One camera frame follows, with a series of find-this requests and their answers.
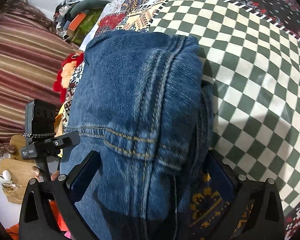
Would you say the red plush toy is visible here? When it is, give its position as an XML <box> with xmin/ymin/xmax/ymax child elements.
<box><xmin>52</xmin><ymin>50</ymin><xmax>84</xmax><ymax>103</ymax></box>

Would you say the wooden stool with earphones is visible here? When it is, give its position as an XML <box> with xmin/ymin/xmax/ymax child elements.
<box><xmin>0</xmin><ymin>134</ymin><xmax>36</xmax><ymax>204</ymax></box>

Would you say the orange sleeve forearm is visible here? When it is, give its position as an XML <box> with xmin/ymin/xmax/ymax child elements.
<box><xmin>6</xmin><ymin>193</ymin><xmax>71</xmax><ymax>239</ymax></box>

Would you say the striped red curtain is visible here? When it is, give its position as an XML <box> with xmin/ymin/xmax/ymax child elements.
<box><xmin>0</xmin><ymin>0</ymin><xmax>78</xmax><ymax>145</ymax></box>

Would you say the pile of clothes and boxes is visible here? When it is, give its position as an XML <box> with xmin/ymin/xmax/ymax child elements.
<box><xmin>53</xmin><ymin>0</ymin><xmax>109</xmax><ymax>45</ymax></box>

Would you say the patchwork patterned bedspread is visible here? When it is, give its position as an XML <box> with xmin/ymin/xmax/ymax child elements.
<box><xmin>65</xmin><ymin>0</ymin><xmax>300</xmax><ymax>239</ymax></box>

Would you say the blue denim jacket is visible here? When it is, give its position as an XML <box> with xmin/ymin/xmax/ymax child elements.
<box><xmin>61</xmin><ymin>30</ymin><xmax>213</xmax><ymax>239</ymax></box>

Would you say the person's left hand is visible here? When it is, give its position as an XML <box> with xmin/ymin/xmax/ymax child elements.
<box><xmin>31</xmin><ymin>166</ymin><xmax>61</xmax><ymax>182</ymax></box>

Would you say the yellow orange blanket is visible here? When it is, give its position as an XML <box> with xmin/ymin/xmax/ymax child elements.
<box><xmin>54</xmin><ymin>104</ymin><xmax>64</xmax><ymax>137</ymax></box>

